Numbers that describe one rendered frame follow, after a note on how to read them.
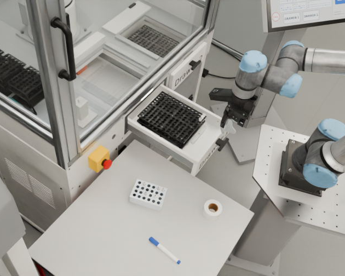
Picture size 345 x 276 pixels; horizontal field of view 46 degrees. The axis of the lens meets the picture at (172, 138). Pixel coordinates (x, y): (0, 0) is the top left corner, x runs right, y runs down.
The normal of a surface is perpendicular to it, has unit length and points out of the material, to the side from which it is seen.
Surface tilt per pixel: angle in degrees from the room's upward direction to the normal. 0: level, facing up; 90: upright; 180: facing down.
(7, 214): 90
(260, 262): 90
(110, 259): 0
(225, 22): 90
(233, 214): 0
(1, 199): 69
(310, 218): 0
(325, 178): 97
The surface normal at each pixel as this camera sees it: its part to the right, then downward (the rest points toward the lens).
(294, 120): 0.11, -0.61
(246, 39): -0.57, 0.61
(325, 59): -0.41, 0.00
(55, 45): 0.83, 0.50
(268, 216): -0.25, 0.75
